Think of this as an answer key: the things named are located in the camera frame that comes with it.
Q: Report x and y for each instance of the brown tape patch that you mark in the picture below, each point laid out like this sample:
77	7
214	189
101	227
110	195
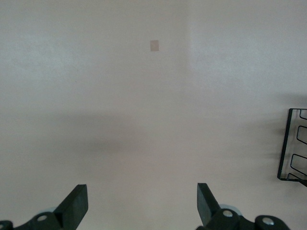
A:
154	45

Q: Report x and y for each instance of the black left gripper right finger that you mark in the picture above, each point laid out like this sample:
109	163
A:
207	208

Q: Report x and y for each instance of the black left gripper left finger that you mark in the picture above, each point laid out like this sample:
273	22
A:
69	210

